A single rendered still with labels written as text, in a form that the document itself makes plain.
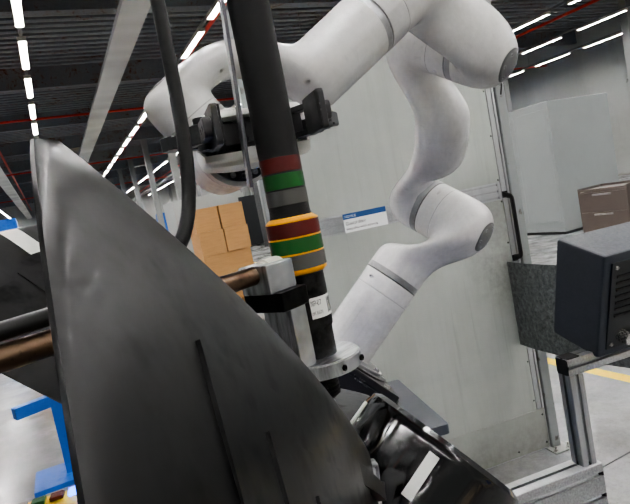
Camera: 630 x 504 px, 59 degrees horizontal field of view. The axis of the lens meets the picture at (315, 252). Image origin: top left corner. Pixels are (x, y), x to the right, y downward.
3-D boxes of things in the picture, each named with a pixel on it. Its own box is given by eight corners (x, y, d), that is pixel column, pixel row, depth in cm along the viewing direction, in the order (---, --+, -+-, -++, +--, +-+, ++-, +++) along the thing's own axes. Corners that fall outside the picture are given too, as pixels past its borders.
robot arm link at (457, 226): (378, 273, 128) (437, 188, 128) (445, 317, 118) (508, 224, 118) (359, 258, 118) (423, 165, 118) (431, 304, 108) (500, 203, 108)
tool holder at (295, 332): (313, 397, 40) (286, 263, 39) (245, 390, 44) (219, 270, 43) (378, 354, 47) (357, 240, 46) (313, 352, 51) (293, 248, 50)
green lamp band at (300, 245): (301, 254, 42) (298, 238, 42) (260, 259, 45) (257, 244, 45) (334, 244, 46) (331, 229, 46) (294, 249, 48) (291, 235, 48)
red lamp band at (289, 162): (283, 171, 42) (280, 155, 42) (252, 178, 44) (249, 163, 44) (310, 167, 45) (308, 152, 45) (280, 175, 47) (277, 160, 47)
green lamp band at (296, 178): (287, 187, 42) (284, 172, 42) (256, 194, 45) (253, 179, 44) (314, 183, 45) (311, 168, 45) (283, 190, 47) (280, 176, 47)
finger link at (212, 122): (216, 154, 49) (227, 143, 42) (180, 160, 48) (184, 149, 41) (209, 118, 48) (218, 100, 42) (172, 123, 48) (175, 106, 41)
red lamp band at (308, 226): (297, 237, 42) (294, 221, 42) (257, 243, 45) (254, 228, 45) (331, 228, 46) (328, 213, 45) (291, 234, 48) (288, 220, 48)
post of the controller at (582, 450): (583, 468, 97) (567, 359, 95) (571, 461, 100) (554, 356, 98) (597, 462, 98) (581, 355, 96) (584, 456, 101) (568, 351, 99)
